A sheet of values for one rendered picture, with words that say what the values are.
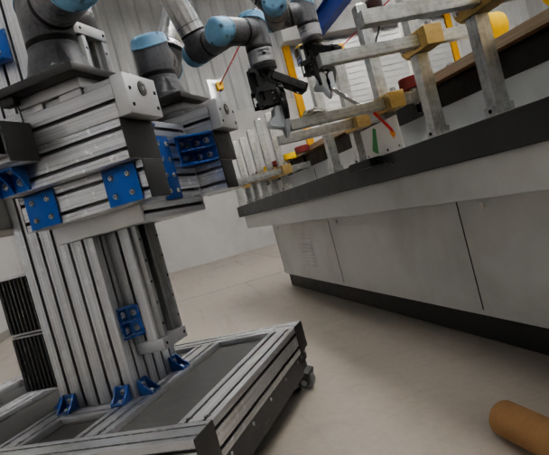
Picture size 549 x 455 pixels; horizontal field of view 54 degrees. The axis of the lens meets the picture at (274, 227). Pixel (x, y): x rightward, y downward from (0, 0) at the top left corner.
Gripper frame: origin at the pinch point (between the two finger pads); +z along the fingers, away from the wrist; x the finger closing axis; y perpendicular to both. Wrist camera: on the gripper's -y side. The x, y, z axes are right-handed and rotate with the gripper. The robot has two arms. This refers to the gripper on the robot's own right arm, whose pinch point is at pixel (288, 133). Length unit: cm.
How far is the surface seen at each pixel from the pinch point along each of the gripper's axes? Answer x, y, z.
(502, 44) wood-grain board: 32, -50, -5
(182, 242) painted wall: -771, -18, 39
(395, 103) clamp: 4.9, -32.1, -0.7
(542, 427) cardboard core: 57, -17, 75
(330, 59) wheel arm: 26.5, -6.3, -11.5
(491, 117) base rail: 48, -29, 13
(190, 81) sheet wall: -768, -101, -221
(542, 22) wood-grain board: 46, -50, -5
